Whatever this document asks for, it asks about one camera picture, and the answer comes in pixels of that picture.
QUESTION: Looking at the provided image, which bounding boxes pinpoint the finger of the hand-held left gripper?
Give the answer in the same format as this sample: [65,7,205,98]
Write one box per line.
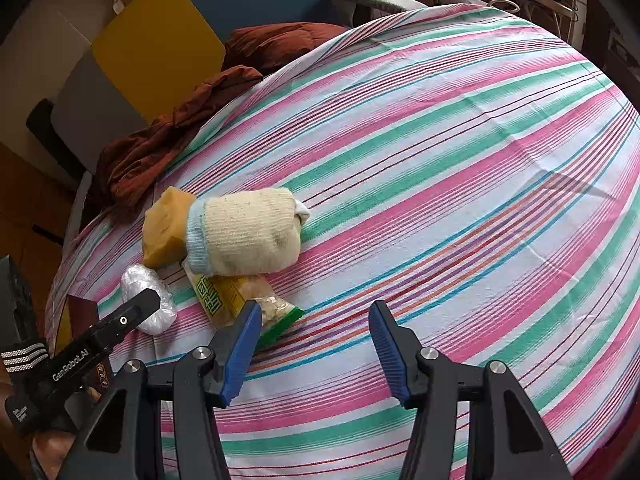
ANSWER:
[89,287,162,344]

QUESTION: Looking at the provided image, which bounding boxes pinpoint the yellow sponge block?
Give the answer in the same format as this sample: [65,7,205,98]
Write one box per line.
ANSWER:
[142,186,201,268]

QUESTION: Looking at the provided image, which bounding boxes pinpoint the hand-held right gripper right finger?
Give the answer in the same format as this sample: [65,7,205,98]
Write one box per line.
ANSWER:
[368,301,573,480]

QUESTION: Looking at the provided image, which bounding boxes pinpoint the person's left hand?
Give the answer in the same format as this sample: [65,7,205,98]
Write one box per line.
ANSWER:
[29,427,76,480]

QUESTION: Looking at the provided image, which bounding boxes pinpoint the grey yellow blue sofa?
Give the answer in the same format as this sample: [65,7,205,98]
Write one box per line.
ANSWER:
[50,0,430,191]

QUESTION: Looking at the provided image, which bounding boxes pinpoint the gold metal tray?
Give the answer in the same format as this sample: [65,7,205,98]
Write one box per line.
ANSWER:
[52,307,73,358]

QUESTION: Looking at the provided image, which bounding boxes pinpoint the wooden wardrobe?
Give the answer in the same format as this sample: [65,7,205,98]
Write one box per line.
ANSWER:
[0,140,76,301]

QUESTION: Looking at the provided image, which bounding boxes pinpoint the yellow snack packet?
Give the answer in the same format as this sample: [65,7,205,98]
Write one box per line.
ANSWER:
[181,257,306,351]

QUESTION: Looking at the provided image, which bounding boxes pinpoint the maroon cloth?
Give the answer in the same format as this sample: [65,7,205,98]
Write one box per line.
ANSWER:
[95,22,351,211]

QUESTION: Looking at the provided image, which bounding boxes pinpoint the maroon box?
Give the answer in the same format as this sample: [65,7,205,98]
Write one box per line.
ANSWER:
[66,295,115,398]

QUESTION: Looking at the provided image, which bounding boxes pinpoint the cream sock with blue cuff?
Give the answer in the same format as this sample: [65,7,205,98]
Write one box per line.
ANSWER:
[185,187,312,277]

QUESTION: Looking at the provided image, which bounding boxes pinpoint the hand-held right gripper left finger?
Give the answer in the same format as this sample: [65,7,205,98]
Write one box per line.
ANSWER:
[62,301,263,480]

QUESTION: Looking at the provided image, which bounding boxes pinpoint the clear plastic bag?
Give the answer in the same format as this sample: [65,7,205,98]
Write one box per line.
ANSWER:
[120,265,178,336]

